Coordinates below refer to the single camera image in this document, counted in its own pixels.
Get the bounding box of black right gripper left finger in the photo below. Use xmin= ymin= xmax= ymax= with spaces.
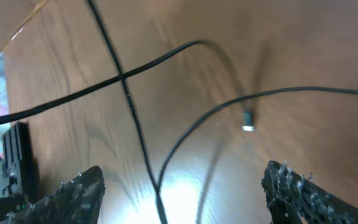
xmin=2 ymin=166 xmax=105 ymax=224

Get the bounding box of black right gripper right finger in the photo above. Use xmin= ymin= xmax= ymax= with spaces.
xmin=261 ymin=161 xmax=358 ymax=224

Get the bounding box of cardboard side panel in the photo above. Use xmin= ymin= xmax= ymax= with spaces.
xmin=0 ymin=0 xmax=48 ymax=52

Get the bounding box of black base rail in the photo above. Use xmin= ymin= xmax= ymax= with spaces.
xmin=0 ymin=122 xmax=39 ymax=218

